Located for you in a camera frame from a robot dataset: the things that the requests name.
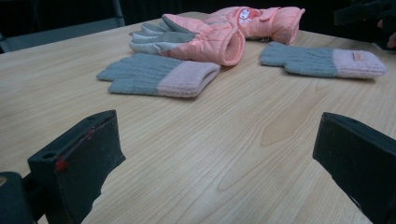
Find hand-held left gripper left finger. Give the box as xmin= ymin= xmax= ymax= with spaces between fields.
xmin=27 ymin=109 xmax=127 ymax=224

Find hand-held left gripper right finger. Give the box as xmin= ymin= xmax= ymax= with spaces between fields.
xmin=312 ymin=112 xmax=396 ymax=224

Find grey and pink knit glove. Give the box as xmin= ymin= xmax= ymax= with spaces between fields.
xmin=259 ymin=41 xmax=388 ymax=79
xmin=95 ymin=52 xmax=221 ymax=99

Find pink ski glove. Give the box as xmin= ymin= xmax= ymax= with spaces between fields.
xmin=129 ymin=13 xmax=247 ymax=67
xmin=205 ymin=6 xmax=306 ymax=46

